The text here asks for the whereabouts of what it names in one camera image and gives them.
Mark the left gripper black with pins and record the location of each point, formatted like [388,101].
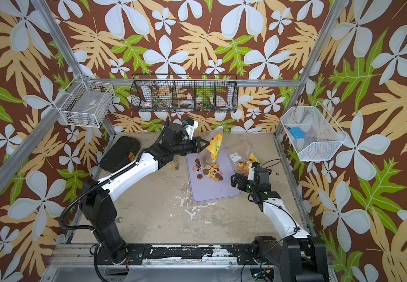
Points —
[196,144]

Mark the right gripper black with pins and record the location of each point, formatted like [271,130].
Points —
[241,185]

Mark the ziploc bag with yellow cookies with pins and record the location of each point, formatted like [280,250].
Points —
[210,154]

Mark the ziploc bag with brown items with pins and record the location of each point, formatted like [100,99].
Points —
[175,163]

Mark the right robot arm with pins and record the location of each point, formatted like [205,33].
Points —
[296,256]

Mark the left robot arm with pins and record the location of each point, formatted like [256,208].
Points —
[97,201]

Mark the ziploc bag right with yellow toy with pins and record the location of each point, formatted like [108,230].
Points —
[241,159]

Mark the pile of poured cookies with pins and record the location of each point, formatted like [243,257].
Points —
[213,172]

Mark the lavender plastic tray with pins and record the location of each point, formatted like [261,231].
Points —
[206,190]

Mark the black hard case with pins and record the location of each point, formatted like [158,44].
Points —
[123,152]

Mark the blue object in basket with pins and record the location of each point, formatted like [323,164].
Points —
[297,133]

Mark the white mesh basket right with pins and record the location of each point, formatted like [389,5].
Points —
[323,135]

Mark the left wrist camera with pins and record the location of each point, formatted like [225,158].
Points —
[190,127]

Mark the black wire basket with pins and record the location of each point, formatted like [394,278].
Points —
[184,93]

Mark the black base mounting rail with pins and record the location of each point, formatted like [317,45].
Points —
[136,254]

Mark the white wire basket left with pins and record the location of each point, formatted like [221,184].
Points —
[85,102]

